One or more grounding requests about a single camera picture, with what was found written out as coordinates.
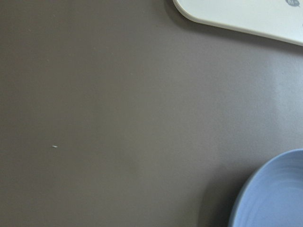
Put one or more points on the white tray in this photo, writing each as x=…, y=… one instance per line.
x=275, y=19

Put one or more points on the blue round plate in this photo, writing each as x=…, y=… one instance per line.
x=273, y=195

